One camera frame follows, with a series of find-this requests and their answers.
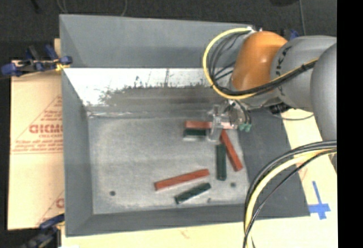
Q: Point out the brown cardboard board, red print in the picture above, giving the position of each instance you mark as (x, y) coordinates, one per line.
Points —
(34, 156)

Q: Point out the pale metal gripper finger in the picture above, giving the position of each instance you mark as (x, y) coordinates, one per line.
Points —
(214, 115)
(216, 134)

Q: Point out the red-brown flat block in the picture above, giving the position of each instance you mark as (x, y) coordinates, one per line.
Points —
(232, 153)
(197, 124)
(181, 179)

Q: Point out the grey metal bin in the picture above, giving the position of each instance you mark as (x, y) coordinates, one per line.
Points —
(136, 156)

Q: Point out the dark green flat block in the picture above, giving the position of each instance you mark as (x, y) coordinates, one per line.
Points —
(193, 193)
(194, 133)
(221, 161)

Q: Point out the black cylinder on white bracket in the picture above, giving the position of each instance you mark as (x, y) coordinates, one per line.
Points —
(278, 108)

